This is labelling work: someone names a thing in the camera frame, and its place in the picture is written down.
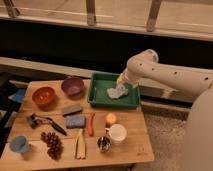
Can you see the black handled brush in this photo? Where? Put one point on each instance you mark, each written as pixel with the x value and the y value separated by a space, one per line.
pixel 35 120

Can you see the green plastic tray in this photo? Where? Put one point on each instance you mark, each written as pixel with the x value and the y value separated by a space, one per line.
pixel 98 96

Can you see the blue sponge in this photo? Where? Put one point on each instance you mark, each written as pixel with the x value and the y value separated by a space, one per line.
pixel 75 121

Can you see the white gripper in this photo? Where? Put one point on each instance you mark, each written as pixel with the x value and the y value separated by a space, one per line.
pixel 129 77

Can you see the blue plastic cup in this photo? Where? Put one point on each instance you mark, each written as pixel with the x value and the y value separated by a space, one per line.
pixel 19 144

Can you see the purple bowl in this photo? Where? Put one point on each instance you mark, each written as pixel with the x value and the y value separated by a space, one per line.
pixel 72 86

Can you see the orange bowl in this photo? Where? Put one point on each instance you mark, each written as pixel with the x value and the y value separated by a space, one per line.
pixel 43 96

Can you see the wooden table board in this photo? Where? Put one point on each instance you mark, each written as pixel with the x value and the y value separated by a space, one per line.
pixel 136 148

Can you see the orange carrot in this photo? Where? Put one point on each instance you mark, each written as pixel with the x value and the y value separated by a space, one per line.
pixel 90 129

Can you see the blue cloth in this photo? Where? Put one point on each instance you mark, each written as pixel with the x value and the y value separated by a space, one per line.
pixel 18 96

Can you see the white mug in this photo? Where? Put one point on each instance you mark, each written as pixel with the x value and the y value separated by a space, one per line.
pixel 117 133

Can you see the small metal cup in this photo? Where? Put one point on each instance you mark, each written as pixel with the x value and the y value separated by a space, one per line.
pixel 103 144

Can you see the yellow banana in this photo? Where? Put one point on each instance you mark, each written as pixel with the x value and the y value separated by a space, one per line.
pixel 80 152

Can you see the white towel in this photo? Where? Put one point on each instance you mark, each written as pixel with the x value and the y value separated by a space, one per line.
pixel 117 92

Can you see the small orange fruit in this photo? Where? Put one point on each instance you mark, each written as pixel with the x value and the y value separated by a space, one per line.
pixel 110 119

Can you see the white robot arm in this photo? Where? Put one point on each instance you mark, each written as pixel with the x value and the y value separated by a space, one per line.
pixel 194 83

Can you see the bunch of dark grapes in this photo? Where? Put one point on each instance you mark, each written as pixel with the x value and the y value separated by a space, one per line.
pixel 53 143

